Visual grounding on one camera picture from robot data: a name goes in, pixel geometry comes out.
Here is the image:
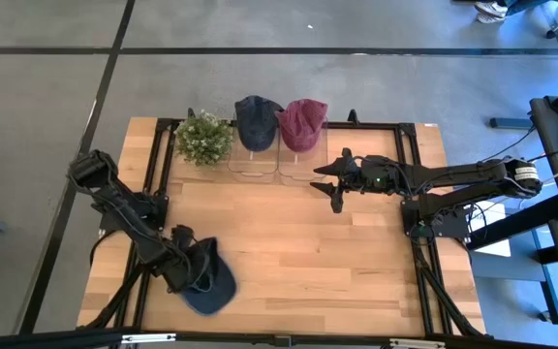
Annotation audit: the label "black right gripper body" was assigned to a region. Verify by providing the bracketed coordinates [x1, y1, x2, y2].
[329, 146, 402, 215]

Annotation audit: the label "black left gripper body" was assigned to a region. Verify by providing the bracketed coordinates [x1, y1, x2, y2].
[166, 224, 202, 295]

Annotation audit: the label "dark navy baseball cap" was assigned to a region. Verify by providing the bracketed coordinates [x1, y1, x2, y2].
[171, 236, 238, 317]

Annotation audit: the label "maroon baseball cap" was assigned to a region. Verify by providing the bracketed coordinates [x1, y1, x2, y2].
[274, 98, 330, 154]

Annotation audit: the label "grey-blue baseball cap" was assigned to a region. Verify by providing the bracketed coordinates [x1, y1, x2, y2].
[233, 94, 285, 153]

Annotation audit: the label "green potted plant white flowers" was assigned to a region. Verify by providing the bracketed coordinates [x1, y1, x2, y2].
[173, 109, 236, 168]

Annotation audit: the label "black beam with silver brackets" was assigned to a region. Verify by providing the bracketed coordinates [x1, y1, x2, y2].
[0, 327, 558, 349]

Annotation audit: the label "blue floor bar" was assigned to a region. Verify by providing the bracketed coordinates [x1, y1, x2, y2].
[488, 116, 535, 131]

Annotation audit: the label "black diagonal beam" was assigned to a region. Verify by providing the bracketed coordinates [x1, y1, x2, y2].
[466, 195, 558, 251]

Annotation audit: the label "person's leg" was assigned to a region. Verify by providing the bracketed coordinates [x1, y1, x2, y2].
[503, 0, 551, 16]

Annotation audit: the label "black aluminium table frame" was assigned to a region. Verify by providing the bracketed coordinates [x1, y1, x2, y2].
[77, 115, 486, 340]

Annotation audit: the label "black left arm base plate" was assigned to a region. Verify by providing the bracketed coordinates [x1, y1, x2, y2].
[98, 191, 171, 234]

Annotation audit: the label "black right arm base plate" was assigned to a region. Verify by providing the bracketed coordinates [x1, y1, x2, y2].
[400, 199, 472, 242]

